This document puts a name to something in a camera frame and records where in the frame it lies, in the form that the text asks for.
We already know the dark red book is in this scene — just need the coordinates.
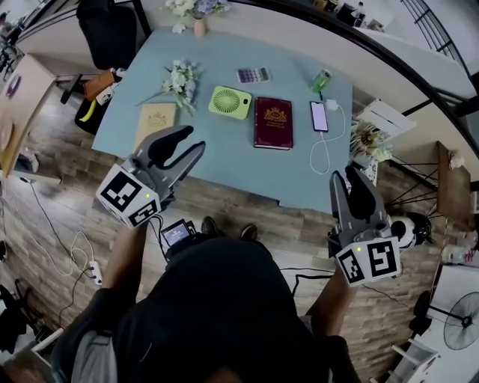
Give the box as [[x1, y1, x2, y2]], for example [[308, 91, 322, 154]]
[[253, 96, 294, 152]]

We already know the black standing fan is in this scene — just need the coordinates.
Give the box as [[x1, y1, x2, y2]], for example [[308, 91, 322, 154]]
[[426, 291, 479, 352]]

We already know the white charging cable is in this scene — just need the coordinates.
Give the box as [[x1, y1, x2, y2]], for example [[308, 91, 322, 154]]
[[309, 105, 347, 175]]

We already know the black device with screen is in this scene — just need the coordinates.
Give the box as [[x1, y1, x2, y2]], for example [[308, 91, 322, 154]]
[[159, 219, 197, 248]]

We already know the person's left shoe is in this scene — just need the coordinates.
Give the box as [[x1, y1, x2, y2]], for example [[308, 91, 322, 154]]
[[201, 215, 226, 237]]

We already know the smartphone with lit screen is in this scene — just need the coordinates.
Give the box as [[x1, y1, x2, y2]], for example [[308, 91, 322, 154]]
[[309, 100, 330, 134]]

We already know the green desk fan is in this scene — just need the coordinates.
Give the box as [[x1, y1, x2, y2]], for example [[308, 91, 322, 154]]
[[207, 85, 253, 121]]

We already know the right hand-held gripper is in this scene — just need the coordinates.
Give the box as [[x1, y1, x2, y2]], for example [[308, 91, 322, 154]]
[[328, 165, 403, 289]]

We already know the person's torso in black shirt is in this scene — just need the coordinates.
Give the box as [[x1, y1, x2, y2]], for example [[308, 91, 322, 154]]
[[51, 237, 362, 383]]

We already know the tan book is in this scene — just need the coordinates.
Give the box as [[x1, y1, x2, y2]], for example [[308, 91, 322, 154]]
[[132, 102, 178, 151]]

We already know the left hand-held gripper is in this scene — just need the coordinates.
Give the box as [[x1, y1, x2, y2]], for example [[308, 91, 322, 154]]
[[95, 125, 207, 230]]

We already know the white artificial flower bouquet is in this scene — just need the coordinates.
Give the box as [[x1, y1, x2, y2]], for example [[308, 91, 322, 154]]
[[135, 58, 205, 115]]

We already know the green plastic bottle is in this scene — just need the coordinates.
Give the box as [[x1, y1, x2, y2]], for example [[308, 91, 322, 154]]
[[310, 68, 334, 95]]

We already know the person's right forearm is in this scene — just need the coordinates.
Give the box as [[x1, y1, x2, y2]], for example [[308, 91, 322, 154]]
[[305, 275, 361, 340]]

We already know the white power strip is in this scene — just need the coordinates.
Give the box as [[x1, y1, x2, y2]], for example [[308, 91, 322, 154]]
[[88, 261, 104, 287]]

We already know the purple-keyed calculator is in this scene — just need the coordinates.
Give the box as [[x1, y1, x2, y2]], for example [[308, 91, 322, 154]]
[[236, 67, 272, 85]]

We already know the cream paper flower bunch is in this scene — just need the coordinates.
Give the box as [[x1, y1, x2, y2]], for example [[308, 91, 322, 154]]
[[349, 120, 394, 162]]

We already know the person's shoe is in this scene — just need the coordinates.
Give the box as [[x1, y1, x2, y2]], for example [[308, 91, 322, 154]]
[[201, 215, 226, 237], [239, 223, 259, 242]]

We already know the pink vase with flowers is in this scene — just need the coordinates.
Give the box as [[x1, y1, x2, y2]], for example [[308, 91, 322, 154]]
[[160, 0, 232, 39]]

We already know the brown cardboard box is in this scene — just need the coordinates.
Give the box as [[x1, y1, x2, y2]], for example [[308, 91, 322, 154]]
[[82, 70, 115, 102]]

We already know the black office chair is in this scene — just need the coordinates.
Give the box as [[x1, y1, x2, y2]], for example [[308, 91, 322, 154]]
[[76, 0, 138, 71]]

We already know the yellow banana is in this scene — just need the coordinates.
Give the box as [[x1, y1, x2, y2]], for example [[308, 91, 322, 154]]
[[79, 99, 98, 123]]

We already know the black and white panda toy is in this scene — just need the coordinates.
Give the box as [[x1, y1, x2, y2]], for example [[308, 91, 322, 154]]
[[388, 211, 434, 251]]

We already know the person's right shoe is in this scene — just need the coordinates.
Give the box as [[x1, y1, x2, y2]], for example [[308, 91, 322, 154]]
[[239, 223, 259, 242]]

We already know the light wooden desk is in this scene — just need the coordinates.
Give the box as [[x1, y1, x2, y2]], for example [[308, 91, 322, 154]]
[[0, 53, 58, 177]]

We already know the person's left forearm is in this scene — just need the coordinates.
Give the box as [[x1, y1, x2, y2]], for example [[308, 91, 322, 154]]
[[100, 223, 153, 306]]

